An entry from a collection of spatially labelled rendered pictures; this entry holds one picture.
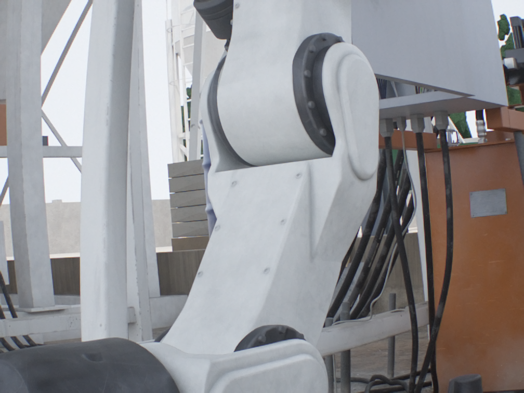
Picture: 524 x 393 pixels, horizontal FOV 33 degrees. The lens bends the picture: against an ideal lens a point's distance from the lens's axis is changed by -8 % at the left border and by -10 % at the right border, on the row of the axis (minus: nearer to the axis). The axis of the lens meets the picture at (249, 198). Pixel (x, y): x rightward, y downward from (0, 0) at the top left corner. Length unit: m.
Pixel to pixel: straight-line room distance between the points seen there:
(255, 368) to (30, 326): 1.99
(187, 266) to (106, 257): 3.75
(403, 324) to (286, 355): 1.24
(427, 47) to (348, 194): 0.50
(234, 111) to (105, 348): 0.37
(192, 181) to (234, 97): 6.16
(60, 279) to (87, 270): 4.62
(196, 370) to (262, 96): 0.35
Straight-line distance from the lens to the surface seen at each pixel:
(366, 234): 2.77
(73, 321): 2.91
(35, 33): 4.63
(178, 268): 5.25
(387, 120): 1.86
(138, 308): 3.07
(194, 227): 7.21
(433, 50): 1.48
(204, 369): 0.81
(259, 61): 1.06
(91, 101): 1.55
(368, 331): 2.00
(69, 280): 6.02
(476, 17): 1.74
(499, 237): 2.14
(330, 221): 1.01
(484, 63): 1.72
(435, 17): 1.52
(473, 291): 2.18
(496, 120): 1.81
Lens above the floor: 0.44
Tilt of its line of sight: 2 degrees up
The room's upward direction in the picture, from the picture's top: 5 degrees counter-clockwise
